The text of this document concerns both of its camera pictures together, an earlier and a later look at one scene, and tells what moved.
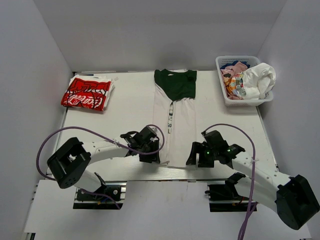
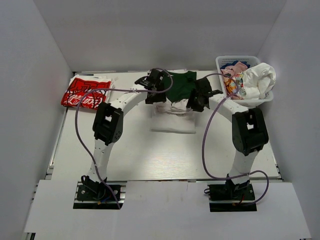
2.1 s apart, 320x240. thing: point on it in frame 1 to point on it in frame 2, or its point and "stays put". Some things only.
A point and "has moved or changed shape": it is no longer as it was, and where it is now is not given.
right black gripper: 200,153 to 196,102
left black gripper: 149,152 to 157,95
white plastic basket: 250,60 stays put
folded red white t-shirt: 90,92 stays put
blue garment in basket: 235,62 stays put
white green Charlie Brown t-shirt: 174,113 has moved or changed shape
